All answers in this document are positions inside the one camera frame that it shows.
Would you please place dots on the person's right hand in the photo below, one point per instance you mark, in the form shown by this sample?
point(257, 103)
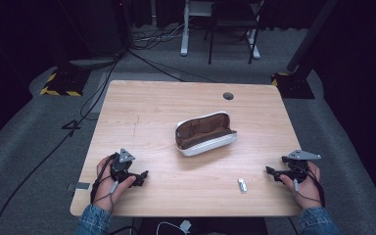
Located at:
point(308, 192)

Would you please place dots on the grey tape label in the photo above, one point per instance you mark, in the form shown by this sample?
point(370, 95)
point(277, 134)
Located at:
point(80, 186)

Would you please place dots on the black slanted stand post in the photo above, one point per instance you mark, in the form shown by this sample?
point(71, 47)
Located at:
point(310, 36)

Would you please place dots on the person's left hand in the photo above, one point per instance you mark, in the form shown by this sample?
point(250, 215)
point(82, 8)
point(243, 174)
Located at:
point(106, 191)

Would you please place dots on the white desk frame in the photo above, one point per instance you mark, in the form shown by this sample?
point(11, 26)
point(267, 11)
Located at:
point(184, 39)

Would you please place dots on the black chair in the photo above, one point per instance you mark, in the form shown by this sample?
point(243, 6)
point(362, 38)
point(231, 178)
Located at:
point(233, 19)

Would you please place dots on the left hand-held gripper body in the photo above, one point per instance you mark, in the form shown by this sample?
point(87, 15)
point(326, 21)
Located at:
point(121, 167)

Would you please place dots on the black yellow striped stand base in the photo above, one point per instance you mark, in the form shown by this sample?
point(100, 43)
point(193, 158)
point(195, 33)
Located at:
point(293, 86)
point(63, 83)

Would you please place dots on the large black box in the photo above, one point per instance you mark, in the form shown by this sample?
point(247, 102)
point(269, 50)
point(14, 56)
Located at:
point(91, 29)

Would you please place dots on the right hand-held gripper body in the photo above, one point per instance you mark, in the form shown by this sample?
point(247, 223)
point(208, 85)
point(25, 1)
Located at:
point(300, 166)

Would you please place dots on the white case with brown lining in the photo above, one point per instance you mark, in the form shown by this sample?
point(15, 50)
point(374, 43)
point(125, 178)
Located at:
point(205, 133)

